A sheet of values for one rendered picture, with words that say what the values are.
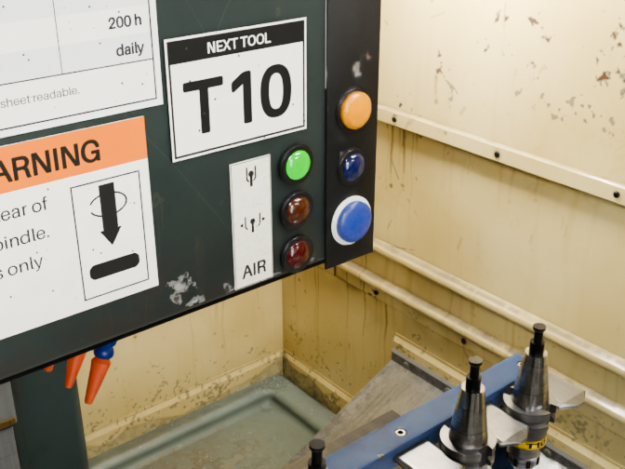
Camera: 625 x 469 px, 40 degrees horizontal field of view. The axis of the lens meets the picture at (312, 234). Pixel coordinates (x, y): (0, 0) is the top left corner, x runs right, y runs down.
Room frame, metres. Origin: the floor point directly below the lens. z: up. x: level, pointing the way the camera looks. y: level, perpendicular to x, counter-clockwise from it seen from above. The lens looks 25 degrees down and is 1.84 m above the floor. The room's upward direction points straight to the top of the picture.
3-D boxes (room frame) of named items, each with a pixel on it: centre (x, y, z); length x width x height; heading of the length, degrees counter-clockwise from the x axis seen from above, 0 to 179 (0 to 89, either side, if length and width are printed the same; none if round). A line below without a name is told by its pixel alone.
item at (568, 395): (0.88, -0.30, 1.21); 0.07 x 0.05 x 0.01; 39
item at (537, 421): (0.84, -0.26, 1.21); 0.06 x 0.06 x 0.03
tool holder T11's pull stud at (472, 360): (0.78, -0.18, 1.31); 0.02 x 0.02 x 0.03
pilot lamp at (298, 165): (0.52, 0.01, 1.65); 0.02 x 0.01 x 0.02; 129
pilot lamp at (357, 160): (0.55, -0.03, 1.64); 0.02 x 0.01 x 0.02; 129
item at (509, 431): (0.81, -0.22, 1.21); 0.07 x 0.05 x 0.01; 39
